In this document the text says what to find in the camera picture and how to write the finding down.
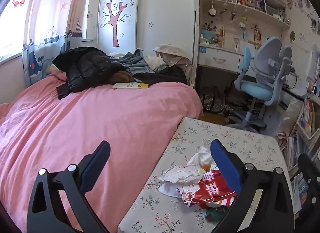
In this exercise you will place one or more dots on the black garment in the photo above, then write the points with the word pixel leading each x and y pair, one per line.
pixel 165 76

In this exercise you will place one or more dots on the floral tablecloth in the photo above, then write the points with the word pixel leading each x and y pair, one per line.
pixel 237 135

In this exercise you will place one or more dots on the pink whale print curtain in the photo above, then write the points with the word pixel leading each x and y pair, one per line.
pixel 50 22

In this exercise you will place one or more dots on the red snack packet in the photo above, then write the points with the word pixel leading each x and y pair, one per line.
pixel 207 190

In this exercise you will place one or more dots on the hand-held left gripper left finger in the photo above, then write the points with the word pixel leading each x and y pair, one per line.
pixel 97 165

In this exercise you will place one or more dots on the white tissue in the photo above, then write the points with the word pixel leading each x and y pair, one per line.
pixel 180 174

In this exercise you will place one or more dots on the beige pillow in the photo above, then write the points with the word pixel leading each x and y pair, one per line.
pixel 172 52

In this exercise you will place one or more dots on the black down jacket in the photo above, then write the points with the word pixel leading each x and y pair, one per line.
pixel 85 67

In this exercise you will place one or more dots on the window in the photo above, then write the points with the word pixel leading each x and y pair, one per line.
pixel 12 22

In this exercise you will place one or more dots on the blue grey desk chair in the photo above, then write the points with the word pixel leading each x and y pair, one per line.
pixel 257 90

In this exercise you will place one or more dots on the yellow white book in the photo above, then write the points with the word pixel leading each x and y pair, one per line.
pixel 127 85

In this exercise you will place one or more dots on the white desk with shelves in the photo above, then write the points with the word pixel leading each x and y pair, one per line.
pixel 217 57

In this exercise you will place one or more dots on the blue denim clothes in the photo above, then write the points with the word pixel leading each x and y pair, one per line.
pixel 135 62

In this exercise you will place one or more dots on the orange peel piece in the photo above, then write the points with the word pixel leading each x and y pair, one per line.
pixel 205 167

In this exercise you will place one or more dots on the white round hanging lamp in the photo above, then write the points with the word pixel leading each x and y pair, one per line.
pixel 213 11

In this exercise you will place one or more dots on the small clear bottle green label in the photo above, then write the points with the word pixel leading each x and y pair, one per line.
pixel 215 216

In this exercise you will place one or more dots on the pink bed blanket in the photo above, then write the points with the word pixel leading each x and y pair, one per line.
pixel 75 128

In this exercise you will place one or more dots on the silver foil bag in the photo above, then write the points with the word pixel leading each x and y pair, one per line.
pixel 217 100

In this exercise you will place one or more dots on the white wardrobe with tree sticker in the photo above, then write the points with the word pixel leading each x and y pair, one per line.
pixel 125 10

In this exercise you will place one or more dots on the stack of books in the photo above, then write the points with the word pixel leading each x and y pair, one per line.
pixel 301 190

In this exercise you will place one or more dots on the clear plastic bag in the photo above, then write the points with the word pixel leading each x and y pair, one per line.
pixel 293 115

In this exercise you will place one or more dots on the row of upright books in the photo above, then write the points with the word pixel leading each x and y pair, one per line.
pixel 315 77

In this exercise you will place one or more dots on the white cloth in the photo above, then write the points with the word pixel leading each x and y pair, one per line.
pixel 155 61

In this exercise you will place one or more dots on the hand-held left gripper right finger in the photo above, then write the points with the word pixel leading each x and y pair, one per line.
pixel 225 168

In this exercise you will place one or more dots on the brown garment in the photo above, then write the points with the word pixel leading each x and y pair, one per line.
pixel 123 76

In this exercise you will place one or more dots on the white book rack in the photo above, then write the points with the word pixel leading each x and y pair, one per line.
pixel 310 133

